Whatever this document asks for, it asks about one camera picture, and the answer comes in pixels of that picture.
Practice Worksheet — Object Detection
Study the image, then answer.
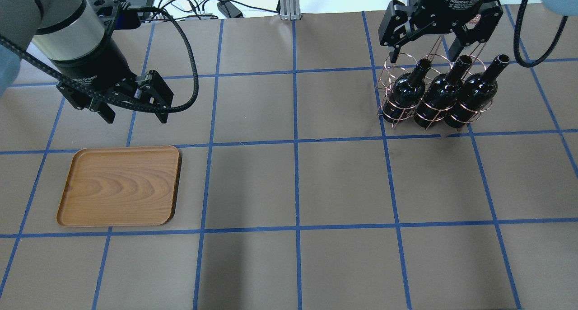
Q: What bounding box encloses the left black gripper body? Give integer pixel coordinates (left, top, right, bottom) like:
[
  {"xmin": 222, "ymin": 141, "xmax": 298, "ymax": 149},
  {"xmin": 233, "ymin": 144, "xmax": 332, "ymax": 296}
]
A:
[{"xmin": 53, "ymin": 39, "xmax": 174, "ymax": 114}]

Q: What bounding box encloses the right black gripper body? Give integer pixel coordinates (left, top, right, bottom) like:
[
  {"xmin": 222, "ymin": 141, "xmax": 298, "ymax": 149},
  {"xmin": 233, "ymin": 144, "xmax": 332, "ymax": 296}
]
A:
[{"xmin": 378, "ymin": 0, "xmax": 503, "ymax": 51}]

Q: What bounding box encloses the dark wine bottle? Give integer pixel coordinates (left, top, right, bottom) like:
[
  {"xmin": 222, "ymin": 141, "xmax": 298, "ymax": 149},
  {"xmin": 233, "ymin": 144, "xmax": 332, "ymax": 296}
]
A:
[
  {"xmin": 443, "ymin": 54, "xmax": 510, "ymax": 130},
  {"xmin": 382, "ymin": 58, "xmax": 432, "ymax": 123},
  {"xmin": 414, "ymin": 55, "xmax": 473, "ymax": 130}
]

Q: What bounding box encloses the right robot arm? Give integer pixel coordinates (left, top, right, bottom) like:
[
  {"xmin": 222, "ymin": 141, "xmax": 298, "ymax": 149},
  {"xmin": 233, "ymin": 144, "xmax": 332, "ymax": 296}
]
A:
[{"xmin": 378, "ymin": 0, "xmax": 577, "ymax": 68}]

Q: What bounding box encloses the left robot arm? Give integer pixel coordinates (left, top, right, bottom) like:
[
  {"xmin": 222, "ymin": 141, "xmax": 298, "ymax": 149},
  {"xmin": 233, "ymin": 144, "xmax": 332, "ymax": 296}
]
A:
[{"xmin": 1, "ymin": 0, "xmax": 174, "ymax": 123}]

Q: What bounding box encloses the wooden tray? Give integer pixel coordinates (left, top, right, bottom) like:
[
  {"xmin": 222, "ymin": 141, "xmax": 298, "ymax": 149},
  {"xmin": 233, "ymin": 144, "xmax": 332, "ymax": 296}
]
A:
[{"xmin": 56, "ymin": 146, "xmax": 182, "ymax": 228}]

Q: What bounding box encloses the black power adapter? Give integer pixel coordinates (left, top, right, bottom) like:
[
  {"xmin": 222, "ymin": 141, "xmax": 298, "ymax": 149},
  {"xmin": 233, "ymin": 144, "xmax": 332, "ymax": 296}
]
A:
[{"xmin": 217, "ymin": 0, "xmax": 244, "ymax": 19}]

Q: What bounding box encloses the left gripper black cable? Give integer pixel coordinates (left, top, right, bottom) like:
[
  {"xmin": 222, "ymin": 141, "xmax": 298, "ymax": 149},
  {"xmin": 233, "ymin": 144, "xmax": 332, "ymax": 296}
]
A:
[{"xmin": 0, "ymin": 6, "xmax": 200, "ymax": 113}]

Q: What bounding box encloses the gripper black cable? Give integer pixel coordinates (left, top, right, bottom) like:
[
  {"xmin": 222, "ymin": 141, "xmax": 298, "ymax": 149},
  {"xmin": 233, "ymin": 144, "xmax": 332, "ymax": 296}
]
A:
[
  {"xmin": 513, "ymin": 0, "xmax": 568, "ymax": 68},
  {"xmin": 0, "ymin": 6, "xmax": 200, "ymax": 113}
]

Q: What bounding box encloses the copper wire bottle basket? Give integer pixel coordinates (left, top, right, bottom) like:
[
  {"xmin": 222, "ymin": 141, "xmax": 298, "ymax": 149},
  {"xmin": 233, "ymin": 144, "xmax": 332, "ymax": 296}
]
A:
[{"xmin": 375, "ymin": 35, "xmax": 489, "ymax": 131}]

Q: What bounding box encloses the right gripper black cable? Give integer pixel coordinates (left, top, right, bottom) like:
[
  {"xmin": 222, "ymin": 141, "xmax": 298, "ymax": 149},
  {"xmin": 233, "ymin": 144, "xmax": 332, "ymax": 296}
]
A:
[{"xmin": 513, "ymin": 0, "xmax": 568, "ymax": 68}]

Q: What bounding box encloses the aluminium frame post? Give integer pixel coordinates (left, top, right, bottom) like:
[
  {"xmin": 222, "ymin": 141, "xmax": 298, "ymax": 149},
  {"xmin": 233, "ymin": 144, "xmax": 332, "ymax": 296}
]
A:
[{"xmin": 279, "ymin": 0, "xmax": 302, "ymax": 20}]

